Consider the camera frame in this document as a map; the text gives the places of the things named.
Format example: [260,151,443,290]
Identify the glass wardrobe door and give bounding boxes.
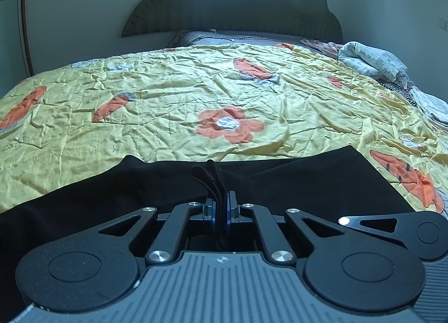
[1,0,34,96]

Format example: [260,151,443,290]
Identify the yellow floral quilt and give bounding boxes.
[1,45,447,214]

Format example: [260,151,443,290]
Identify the grey striped pillow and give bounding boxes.
[168,30,304,47]

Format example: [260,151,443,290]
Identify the pink patterned cloth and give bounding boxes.
[301,38,343,59]

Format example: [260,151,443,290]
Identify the white crumpled blanket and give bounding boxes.
[338,41,447,129]

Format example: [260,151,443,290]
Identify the black pants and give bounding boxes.
[1,146,411,321]

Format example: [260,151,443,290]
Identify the dark scalloped headboard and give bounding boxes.
[122,0,343,43]

